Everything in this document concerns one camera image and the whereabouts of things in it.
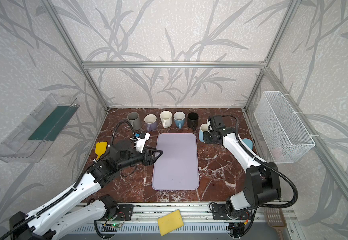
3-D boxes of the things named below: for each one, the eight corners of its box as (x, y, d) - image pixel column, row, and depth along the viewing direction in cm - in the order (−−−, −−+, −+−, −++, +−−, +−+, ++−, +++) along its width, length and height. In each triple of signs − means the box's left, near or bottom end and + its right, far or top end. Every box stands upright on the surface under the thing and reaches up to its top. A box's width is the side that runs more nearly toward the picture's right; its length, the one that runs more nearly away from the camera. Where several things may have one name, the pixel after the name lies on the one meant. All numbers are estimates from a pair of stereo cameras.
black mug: (187, 131, 108) (188, 123, 101) (187, 120, 115) (187, 112, 108) (197, 131, 108) (198, 123, 101) (197, 120, 115) (197, 112, 108)
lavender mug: (144, 133, 107) (142, 126, 101) (147, 121, 114) (144, 114, 108) (156, 133, 107) (155, 126, 101) (158, 121, 114) (156, 114, 108)
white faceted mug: (160, 132, 108) (158, 123, 100) (162, 120, 115) (160, 110, 107) (171, 132, 108) (170, 123, 100) (172, 120, 115) (171, 110, 107)
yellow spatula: (94, 160, 94) (93, 158, 93) (97, 144, 102) (96, 142, 100) (105, 157, 95) (104, 156, 94) (107, 142, 103) (106, 140, 101)
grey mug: (129, 131, 109) (125, 121, 100) (132, 121, 115) (128, 112, 106) (140, 131, 109) (137, 121, 100) (143, 121, 115) (139, 112, 106)
